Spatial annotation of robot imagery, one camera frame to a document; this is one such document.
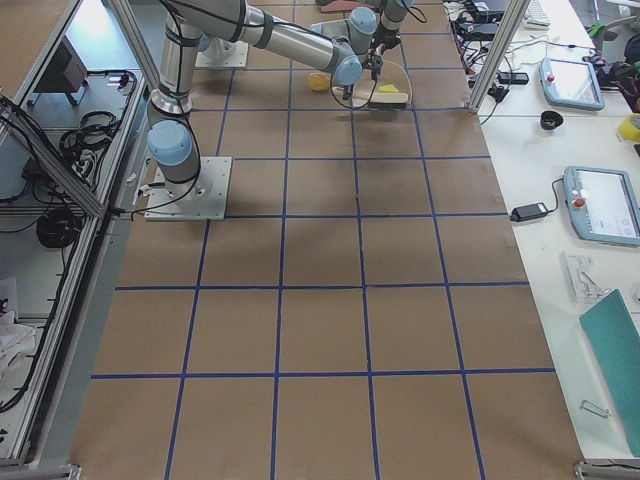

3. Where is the lower teach pendant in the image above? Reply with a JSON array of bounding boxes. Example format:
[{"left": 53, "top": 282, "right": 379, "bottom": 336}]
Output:
[{"left": 563, "top": 166, "right": 639, "bottom": 247}]

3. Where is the black small bowl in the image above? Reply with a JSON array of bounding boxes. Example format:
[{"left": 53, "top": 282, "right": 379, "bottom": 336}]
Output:
[{"left": 539, "top": 110, "right": 564, "bottom": 131}]

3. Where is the beige plastic dustpan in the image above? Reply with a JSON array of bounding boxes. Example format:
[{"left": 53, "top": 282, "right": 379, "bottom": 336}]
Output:
[{"left": 349, "top": 56, "right": 412, "bottom": 110}]

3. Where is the teal board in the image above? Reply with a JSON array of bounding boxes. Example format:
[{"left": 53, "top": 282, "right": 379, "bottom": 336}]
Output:
[{"left": 580, "top": 289, "right": 639, "bottom": 458}]

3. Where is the black power brick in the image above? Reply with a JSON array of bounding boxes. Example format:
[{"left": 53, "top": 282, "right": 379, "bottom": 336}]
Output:
[{"left": 509, "top": 202, "right": 550, "bottom": 223}]

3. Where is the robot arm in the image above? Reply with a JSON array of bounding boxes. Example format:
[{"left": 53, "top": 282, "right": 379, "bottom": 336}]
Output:
[
  {"left": 147, "top": 1, "right": 377, "bottom": 201},
  {"left": 371, "top": 0, "right": 414, "bottom": 50}
]

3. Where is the yellow green sponge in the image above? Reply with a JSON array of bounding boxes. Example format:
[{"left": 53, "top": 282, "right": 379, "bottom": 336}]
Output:
[{"left": 378, "top": 84, "right": 399, "bottom": 94}]

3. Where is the teach pendant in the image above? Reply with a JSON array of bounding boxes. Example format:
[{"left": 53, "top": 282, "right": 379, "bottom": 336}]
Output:
[
  {"left": 539, "top": 57, "right": 605, "bottom": 111},
  {"left": 563, "top": 166, "right": 639, "bottom": 247}
]

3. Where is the white hand brush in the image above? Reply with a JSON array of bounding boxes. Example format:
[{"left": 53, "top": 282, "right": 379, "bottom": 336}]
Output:
[{"left": 331, "top": 86, "right": 411, "bottom": 111}]

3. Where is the aluminium frame post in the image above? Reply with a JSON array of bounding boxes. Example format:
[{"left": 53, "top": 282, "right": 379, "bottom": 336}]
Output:
[{"left": 468, "top": 0, "right": 529, "bottom": 114}]

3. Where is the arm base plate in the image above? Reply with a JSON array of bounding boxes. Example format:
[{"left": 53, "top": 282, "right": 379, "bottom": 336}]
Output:
[
  {"left": 144, "top": 157, "right": 232, "bottom": 221},
  {"left": 195, "top": 36, "right": 249, "bottom": 70}
]

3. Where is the upper teach pendant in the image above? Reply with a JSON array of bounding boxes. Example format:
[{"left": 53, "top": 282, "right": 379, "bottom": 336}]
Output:
[{"left": 539, "top": 57, "right": 605, "bottom": 111}]

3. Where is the yellow tape roll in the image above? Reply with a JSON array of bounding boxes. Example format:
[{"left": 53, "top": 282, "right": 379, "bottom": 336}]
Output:
[{"left": 617, "top": 113, "right": 640, "bottom": 144}]

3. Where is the toy potato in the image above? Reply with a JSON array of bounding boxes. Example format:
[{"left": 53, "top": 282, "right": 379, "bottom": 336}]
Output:
[{"left": 307, "top": 72, "right": 332, "bottom": 93}]

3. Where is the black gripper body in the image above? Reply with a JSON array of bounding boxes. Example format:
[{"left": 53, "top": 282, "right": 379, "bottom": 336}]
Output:
[
  {"left": 374, "top": 27, "right": 400, "bottom": 50},
  {"left": 365, "top": 48, "right": 384, "bottom": 70}
]

